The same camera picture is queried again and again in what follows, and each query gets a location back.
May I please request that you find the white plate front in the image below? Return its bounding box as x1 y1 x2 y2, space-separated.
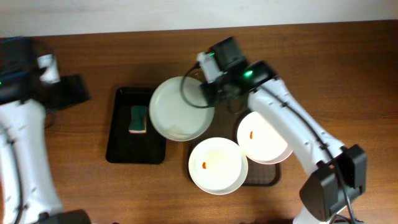
188 138 248 195

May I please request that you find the brown serving tray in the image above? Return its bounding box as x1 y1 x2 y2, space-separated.
186 105 282 187

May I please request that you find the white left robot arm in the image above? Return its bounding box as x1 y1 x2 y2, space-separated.
1 37 91 223

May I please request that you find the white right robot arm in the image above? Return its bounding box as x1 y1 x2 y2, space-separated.
197 37 368 223

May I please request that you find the white plate with ketchup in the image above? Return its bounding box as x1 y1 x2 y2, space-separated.
236 112 293 164

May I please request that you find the green and pink sponge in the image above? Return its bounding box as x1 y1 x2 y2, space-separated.
129 106 148 134

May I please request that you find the large white plate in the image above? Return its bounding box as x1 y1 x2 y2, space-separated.
149 77 215 141

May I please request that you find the black plastic tray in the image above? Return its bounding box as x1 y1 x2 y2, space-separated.
106 87 166 164

